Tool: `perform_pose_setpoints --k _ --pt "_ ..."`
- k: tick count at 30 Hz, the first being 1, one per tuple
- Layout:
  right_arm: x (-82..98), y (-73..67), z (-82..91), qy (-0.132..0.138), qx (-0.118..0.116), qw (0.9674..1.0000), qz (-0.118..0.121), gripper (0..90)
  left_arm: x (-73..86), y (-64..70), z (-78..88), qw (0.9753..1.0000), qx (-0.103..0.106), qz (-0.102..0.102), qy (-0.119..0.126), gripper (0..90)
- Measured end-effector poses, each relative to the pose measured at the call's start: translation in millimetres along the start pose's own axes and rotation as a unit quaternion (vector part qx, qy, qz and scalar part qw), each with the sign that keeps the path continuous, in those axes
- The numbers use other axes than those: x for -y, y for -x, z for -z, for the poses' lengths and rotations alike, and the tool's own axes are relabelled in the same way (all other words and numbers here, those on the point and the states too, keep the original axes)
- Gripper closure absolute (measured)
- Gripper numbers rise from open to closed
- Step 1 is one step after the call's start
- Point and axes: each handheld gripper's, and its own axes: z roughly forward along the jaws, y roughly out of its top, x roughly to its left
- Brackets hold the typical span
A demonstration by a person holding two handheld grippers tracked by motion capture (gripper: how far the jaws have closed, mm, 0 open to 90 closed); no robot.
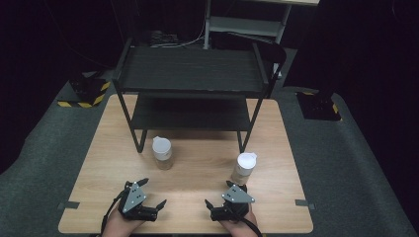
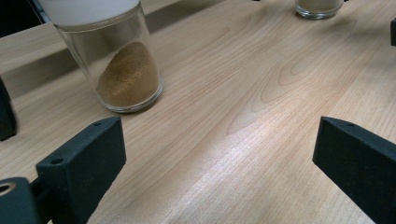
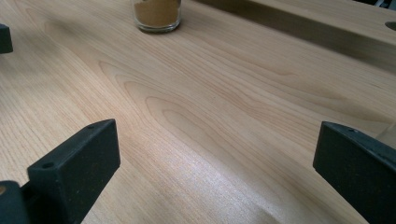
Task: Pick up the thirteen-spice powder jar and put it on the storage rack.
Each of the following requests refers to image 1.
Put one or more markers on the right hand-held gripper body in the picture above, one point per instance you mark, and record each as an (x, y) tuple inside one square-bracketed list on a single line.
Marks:
[(235, 200)]

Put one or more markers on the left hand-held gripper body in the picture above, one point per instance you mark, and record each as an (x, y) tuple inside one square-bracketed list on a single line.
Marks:
[(134, 200)]

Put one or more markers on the white cup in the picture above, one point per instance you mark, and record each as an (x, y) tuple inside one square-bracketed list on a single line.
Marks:
[(245, 164), (162, 149)]

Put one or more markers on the black two-tier metal rack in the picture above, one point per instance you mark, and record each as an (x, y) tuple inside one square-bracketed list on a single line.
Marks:
[(192, 70)]

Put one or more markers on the person's right hand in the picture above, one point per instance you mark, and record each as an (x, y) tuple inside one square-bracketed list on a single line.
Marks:
[(242, 228)]

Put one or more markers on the person's left hand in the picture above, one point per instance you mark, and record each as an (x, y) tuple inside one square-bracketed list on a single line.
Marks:
[(115, 227)]

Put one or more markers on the grey tape strip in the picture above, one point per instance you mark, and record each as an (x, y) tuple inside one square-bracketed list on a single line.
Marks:
[(68, 205), (304, 204)]

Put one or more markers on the black stand base, striped tape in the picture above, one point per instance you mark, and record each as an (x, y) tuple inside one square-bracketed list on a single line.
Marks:
[(318, 105), (87, 90)]

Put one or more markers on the grey metal stand frame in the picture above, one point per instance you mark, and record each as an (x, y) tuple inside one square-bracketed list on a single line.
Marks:
[(245, 26)]

